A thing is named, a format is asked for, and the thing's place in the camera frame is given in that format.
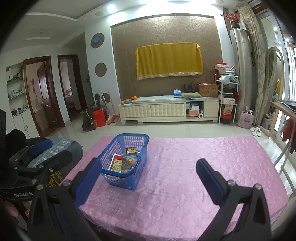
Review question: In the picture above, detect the blue plastic basket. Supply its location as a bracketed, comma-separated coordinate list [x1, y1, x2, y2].
[99, 133, 150, 190]

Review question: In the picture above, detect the brown wooden door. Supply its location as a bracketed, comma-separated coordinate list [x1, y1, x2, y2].
[23, 56, 65, 137]

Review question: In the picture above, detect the person's left hand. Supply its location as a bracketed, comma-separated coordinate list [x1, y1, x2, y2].
[3, 199, 32, 218]

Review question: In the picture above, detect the black bag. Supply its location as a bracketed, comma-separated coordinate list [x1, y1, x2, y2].
[82, 107, 97, 131]

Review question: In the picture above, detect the grey bin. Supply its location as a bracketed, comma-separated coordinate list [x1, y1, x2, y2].
[261, 116, 272, 130]

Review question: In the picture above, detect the light blue cartoon snack packet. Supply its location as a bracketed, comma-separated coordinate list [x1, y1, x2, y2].
[122, 156, 139, 173]

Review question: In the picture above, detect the white cupboard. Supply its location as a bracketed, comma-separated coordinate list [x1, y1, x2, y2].
[11, 109, 40, 139]

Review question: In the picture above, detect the glass balcony door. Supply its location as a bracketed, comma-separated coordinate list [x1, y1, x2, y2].
[254, 9, 296, 139]

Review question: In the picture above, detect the white wall shelf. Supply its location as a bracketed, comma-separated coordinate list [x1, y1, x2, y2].
[6, 62, 30, 118]

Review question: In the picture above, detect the broom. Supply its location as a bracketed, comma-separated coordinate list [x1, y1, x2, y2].
[107, 90, 119, 124]

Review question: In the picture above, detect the pink tote bag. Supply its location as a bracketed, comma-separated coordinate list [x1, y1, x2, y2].
[237, 106, 255, 129]

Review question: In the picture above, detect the cardboard box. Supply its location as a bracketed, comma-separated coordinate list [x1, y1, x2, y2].
[197, 83, 219, 98]

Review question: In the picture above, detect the red hanging garment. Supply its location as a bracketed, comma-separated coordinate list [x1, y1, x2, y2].
[282, 118, 296, 153]

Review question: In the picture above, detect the white metal shelf rack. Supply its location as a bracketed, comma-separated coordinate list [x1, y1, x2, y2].
[215, 74, 239, 125]

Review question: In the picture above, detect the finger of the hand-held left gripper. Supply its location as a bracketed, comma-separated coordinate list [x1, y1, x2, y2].
[9, 138, 53, 167]
[14, 151, 73, 184]

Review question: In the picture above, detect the grey floral chair cushion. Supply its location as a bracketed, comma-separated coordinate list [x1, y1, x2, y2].
[26, 136, 84, 186]

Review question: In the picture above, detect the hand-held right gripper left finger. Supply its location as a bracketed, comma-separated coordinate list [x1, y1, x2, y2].
[27, 157, 102, 241]

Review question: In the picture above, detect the patterned curtain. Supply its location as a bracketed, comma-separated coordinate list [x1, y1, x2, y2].
[238, 0, 266, 116]

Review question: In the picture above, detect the pink quilted tablecloth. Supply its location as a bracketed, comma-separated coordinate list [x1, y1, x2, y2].
[62, 136, 289, 241]

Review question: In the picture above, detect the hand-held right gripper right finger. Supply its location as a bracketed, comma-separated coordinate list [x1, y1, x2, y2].
[195, 158, 272, 241]

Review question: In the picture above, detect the arched standing mirror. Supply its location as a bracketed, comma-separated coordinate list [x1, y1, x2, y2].
[261, 47, 287, 139]

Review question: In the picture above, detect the wooden clothes rack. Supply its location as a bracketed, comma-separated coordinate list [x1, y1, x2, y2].
[269, 101, 296, 186]

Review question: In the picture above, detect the white TV cabinet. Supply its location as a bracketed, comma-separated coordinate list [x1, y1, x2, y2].
[118, 95, 220, 125]

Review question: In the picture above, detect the brown door frame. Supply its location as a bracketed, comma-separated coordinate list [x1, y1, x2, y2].
[57, 54, 88, 122]

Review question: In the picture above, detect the white tower air conditioner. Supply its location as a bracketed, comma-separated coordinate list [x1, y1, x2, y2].
[229, 28, 253, 116]

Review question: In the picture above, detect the yellow fringed cloth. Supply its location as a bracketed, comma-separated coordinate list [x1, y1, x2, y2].
[135, 42, 204, 81]

